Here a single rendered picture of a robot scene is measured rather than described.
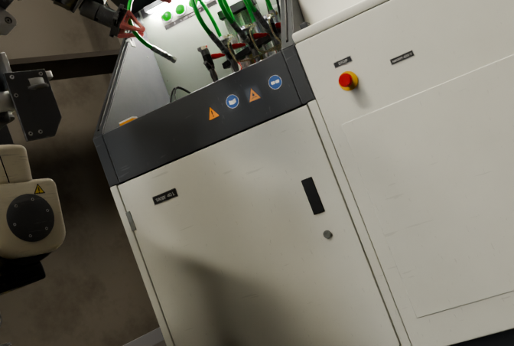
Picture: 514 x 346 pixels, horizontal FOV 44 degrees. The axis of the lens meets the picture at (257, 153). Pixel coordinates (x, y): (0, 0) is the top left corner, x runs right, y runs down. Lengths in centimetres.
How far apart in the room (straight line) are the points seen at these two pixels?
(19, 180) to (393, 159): 91
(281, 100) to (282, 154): 15
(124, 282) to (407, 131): 279
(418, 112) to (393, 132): 8
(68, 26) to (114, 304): 186
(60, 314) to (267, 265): 228
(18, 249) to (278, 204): 72
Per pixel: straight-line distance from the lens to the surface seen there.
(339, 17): 174
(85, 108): 437
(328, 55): 174
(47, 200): 148
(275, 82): 177
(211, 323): 194
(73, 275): 402
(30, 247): 144
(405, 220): 171
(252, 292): 186
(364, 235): 174
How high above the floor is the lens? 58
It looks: 4 degrees up
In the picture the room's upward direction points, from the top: 21 degrees counter-clockwise
